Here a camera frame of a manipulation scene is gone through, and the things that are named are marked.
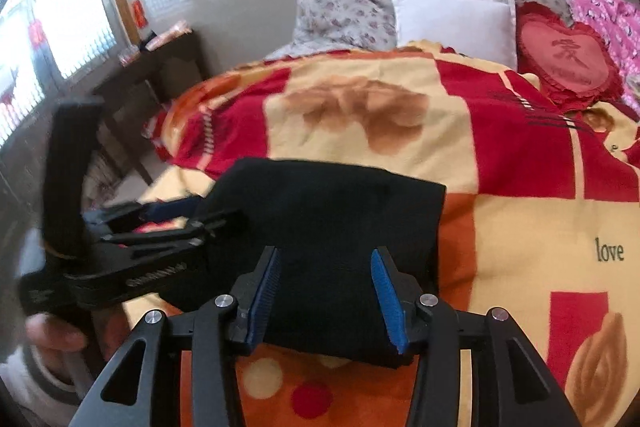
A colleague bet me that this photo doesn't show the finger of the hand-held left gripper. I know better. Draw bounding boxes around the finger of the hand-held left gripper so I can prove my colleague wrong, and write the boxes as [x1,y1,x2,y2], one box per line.
[82,196,202,236]
[101,208,249,254]

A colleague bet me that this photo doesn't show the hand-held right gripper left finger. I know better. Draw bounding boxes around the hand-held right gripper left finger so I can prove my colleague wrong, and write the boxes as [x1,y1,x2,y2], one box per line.
[67,246,282,427]

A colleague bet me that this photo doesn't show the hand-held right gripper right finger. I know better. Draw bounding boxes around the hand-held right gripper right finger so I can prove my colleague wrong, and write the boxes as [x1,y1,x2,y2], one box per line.
[370,246,583,427]

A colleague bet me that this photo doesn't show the black pants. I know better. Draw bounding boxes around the black pants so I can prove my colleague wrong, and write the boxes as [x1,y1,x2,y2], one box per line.
[167,158,447,369]

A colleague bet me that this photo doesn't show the person's left forearm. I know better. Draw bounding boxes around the person's left forearm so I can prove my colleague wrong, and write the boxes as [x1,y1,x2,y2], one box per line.
[0,344,83,427]

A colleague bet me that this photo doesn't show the person's left hand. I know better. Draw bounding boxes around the person's left hand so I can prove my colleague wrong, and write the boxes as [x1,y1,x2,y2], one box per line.
[25,307,130,376]

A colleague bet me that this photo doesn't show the dark wooden desk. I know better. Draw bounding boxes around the dark wooden desk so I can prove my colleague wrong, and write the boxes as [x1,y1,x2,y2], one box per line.
[92,29,211,185]

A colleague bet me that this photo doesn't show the bright window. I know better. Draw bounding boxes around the bright window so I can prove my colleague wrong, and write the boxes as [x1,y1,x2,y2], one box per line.
[0,0,123,148]

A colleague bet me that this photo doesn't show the red yellow printed blanket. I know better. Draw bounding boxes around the red yellow printed blanket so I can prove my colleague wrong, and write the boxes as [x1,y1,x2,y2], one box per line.
[82,39,640,427]

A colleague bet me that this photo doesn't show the grey floral quilt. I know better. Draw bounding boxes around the grey floral quilt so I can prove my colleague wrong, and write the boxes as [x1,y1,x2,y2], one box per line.
[265,0,573,60]

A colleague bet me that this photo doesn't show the white pillow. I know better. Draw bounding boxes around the white pillow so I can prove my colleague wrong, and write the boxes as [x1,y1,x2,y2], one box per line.
[390,0,518,72]

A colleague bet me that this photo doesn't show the red heart pillow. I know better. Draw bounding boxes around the red heart pillow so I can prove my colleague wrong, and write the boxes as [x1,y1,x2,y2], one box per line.
[515,2,626,112]

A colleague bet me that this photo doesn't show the pink printed blanket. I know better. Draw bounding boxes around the pink printed blanket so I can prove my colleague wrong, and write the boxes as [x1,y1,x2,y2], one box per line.
[535,0,640,108]

